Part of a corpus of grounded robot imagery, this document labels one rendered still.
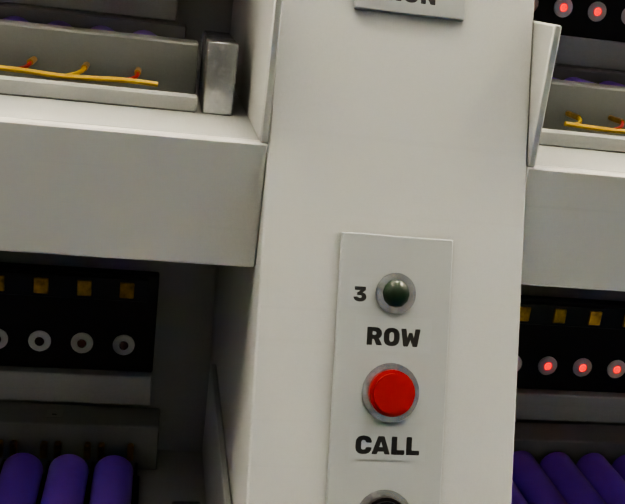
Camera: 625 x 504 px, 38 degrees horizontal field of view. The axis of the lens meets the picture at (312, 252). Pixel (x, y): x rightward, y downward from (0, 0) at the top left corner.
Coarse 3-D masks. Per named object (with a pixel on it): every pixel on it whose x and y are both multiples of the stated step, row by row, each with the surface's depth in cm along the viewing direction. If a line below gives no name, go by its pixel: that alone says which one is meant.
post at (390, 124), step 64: (320, 0) 32; (512, 0) 33; (320, 64) 32; (384, 64) 32; (448, 64) 32; (512, 64) 33; (320, 128) 31; (384, 128) 32; (448, 128) 32; (512, 128) 33; (320, 192) 31; (384, 192) 32; (448, 192) 32; (512, 192) 33; (256, 256) 32; (320, 256) 31; (512, 256) 32; (256, 320) 31; (320, 320) 31; (512, 320) 32; (256, 384) 31; (320, 384) 31; (448, 384) 32; (512, 384) 32; (256, 448) 31; (320, 448) 31; (448, 448) 32; (512, 448) 32
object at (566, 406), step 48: (528, 336) 49; (576, 336) 50; (624, 336) 50; (528, 384) 50; (576, 384) 51; (624, 384) 51; (528, 432) 49; (576, 432) 50; (624, 432) 50; (528, 480) 45; (576, 480) 45; (624, 480) 46
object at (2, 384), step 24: (0, 384) 45; (24, 384) 45; (48, 384) 45; (72, 384) 46; (96, 384) 46; (120, 384) 46; (144, 384) 46; (216, 384) 44; (216, 408) 42; (216, 432) 40; (168, 456) 47; (192, 456) 47; (216, 456) 39; (144, 480) 44; (168, 480) 45; (192, 480) 45; (216, 480) 38
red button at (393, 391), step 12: (384, 372) 31; (396, 372) 31; (372, 384) 31; (384, 384) 31; (396, 384) 31; (408, 384) 31; (372, 396) 31; (384, 396) 31; (396, 396) 31; (408, 396) 31; (384, 408) 31; (396, 408) 31; (408, 408) 31
